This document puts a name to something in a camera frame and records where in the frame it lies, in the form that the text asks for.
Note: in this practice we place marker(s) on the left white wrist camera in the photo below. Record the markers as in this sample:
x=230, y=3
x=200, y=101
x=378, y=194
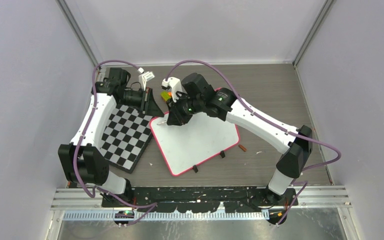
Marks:
x=144, y=77

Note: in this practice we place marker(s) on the pink framed whiteboard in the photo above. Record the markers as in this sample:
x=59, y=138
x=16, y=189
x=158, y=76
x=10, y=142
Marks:
x=189, y=145

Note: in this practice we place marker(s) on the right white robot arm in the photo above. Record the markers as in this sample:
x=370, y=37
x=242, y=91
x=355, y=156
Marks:
x=290, y=141

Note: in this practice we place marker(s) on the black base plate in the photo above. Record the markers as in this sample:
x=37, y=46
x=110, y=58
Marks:
x=233, y=199

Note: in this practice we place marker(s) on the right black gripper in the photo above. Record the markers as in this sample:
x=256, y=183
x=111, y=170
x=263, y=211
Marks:
x=175, y=117

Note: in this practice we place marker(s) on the brown marker cap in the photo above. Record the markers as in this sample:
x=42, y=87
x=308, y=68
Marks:
x=242, y=148

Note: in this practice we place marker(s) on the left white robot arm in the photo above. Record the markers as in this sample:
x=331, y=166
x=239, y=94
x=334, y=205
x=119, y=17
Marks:
x=81, y=159

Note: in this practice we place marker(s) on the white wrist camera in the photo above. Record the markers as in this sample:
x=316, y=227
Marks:
x=144, y=77
x=173, y=85

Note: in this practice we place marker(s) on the orange green toy block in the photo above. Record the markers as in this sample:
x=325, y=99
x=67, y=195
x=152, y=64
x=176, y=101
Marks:
x=166, y=96

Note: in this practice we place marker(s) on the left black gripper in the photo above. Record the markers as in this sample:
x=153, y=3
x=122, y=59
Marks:
x=151, y=107

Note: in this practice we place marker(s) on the aluminium front rail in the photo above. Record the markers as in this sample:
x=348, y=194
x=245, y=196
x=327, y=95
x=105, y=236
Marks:
x=74, y=205

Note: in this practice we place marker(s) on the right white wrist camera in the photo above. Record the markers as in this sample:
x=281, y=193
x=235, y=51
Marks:
x=173, y=85

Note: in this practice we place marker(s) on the black white checkerboard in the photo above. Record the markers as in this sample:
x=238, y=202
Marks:
x=125, y=138

